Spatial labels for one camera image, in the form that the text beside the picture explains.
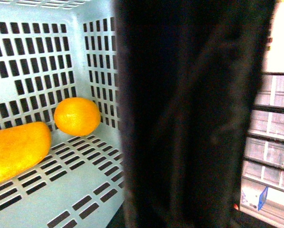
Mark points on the brown basket handle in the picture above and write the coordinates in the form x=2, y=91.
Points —
x=189, y=73

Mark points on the yellow lemon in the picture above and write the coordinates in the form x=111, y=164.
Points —
x=77, y=116

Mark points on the light blue plastic basket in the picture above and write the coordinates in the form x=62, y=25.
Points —
x=51, y=50

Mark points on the orange yellow mango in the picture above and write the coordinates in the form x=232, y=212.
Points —
x=22, y=147

